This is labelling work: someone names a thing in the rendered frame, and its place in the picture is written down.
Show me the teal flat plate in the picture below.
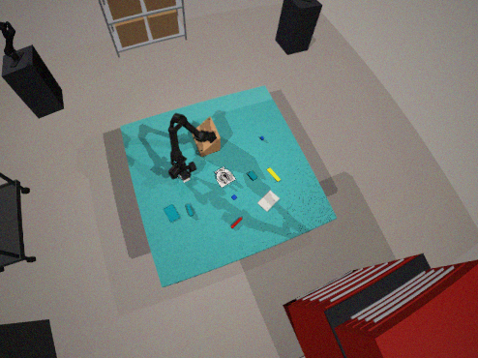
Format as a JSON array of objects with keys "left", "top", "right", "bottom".
[{"left": 164, "top": 204, "right": 180, "bottom": 222}]

